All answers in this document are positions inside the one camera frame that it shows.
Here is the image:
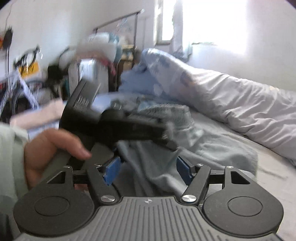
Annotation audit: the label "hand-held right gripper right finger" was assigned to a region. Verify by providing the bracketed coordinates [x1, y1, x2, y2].
[176, 156, 251, 205]

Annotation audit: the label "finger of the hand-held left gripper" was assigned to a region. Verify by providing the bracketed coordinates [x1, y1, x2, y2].
[124, 114, 173, 138]
[116, 130, 179, 152]

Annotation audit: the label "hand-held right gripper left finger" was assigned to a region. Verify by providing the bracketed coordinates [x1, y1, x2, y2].
[47, 156, 122, 205]

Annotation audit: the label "blue-grey pants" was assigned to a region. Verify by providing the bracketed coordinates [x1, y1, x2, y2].
[111, 100, 258, 197]

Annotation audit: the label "black metal clothes rack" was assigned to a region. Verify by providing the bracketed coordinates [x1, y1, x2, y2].
[92, 9, 145, 58]

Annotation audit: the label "person's left hand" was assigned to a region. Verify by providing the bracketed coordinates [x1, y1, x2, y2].
[23, 128, 93, 189]

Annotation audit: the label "clear quilt storage bag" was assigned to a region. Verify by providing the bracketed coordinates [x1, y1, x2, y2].
[67, 59, 109, 98]

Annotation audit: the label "pink striped blanket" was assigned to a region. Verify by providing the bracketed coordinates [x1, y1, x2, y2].
[99, 54, 119, 76]

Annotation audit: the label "wooden cabinet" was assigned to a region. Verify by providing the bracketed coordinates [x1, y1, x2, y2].
[117, 45, 139, 91]

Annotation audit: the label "bicycle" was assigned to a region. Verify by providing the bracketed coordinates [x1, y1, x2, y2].
[0, 46, 61, 116]

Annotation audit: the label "printed white duvet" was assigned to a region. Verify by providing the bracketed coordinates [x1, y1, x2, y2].
[120, 48, 296, 166]

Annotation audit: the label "lace curtain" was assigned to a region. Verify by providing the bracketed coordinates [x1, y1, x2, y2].
[171, 0, 193, 61]

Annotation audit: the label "window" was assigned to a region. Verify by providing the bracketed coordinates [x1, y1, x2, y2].
[155, 0, 255, 55]

